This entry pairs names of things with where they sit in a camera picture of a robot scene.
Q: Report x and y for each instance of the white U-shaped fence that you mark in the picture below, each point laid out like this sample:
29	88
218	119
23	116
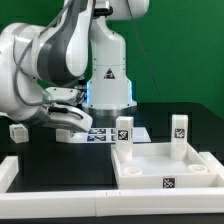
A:
57	204

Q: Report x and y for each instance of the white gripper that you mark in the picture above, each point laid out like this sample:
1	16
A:
66	117

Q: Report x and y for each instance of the fiducial marker sheet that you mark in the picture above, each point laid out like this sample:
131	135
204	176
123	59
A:
107	135

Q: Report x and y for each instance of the white square table top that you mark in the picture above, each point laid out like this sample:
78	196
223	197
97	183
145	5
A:
152	167

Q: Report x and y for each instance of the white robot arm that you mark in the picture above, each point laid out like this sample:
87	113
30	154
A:
54	76

